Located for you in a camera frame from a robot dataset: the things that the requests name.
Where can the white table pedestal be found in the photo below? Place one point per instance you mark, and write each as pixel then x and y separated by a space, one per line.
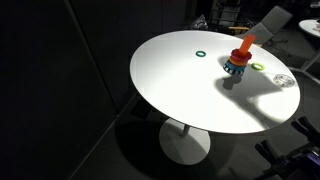
pixel 185 143

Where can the white side table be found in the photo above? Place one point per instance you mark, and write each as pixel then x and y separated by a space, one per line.
pixel 310 26

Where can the wooden stick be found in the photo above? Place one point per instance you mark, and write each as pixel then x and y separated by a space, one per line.
pixel 238 28

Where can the grey chair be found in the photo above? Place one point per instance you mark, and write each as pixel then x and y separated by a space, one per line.
pixel 271 23

